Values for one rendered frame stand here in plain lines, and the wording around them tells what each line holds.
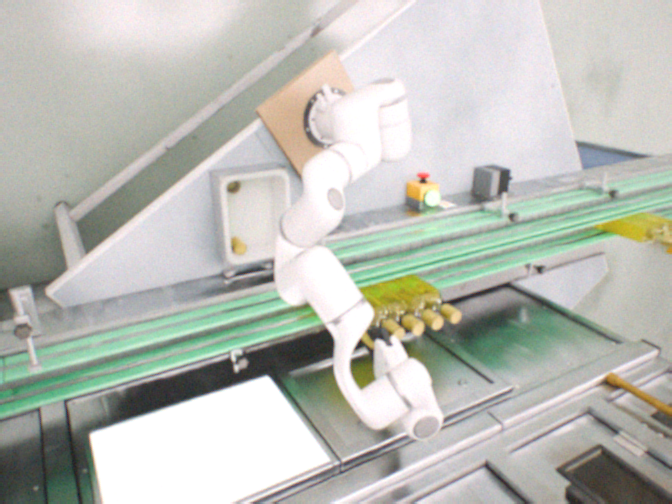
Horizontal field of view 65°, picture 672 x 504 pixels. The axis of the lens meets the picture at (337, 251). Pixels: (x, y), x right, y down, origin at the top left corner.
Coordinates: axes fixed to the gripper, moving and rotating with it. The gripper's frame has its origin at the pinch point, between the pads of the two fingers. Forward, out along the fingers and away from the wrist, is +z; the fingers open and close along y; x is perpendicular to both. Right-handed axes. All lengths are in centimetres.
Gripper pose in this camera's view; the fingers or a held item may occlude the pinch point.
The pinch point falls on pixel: (374, 342)
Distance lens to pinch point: 121.4
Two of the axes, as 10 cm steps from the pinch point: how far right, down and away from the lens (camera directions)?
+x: -9.7, 1.1, -2.4
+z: -2.6, -3.8, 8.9
